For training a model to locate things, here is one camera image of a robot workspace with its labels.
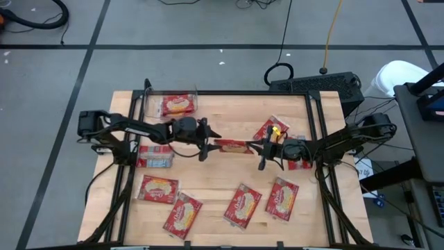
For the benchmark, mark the clear plastic basket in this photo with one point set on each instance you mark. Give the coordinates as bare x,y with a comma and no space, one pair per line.
152,100

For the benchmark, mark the white paper sheet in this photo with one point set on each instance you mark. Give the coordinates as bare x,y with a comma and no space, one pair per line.
364,172

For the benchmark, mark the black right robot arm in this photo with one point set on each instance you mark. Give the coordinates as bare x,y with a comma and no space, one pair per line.
347,139

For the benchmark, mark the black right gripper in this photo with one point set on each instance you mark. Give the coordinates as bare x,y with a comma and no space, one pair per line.
293,150

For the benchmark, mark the black table edge bracket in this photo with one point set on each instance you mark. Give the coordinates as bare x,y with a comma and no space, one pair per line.
280,244
187,244

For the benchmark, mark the black cart beam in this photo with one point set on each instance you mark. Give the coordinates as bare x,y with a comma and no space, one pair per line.
385,173

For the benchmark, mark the black aluminium table frame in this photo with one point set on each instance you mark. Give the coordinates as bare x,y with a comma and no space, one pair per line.
243,92

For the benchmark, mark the black keyboard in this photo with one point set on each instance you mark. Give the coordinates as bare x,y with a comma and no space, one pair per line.
438,205

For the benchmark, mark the red popcorn bag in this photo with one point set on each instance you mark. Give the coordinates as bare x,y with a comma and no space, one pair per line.
157,189
282,199
155,157
243,206
182,215
177,104
232,146
300,165
262,133

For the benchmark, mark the black device with blue screen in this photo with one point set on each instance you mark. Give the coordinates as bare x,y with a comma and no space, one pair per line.
428,107

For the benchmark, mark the yellow tape tag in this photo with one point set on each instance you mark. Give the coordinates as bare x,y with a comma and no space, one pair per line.
276,131

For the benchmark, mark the white plastic bin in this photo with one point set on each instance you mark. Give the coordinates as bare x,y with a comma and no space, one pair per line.
395,74

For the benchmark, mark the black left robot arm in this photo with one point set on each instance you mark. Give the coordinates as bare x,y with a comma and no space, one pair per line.
138,127

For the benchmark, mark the small blue item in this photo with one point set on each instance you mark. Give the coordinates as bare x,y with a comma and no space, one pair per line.
380,200

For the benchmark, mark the grey cart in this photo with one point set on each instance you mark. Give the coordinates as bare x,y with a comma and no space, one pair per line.
426,146

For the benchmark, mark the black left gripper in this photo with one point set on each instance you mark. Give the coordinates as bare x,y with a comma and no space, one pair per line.
187,130

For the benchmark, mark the black pole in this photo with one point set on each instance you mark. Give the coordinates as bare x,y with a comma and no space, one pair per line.
426,79

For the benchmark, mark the black computer mouse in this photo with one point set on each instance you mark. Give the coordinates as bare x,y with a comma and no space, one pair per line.
406,239

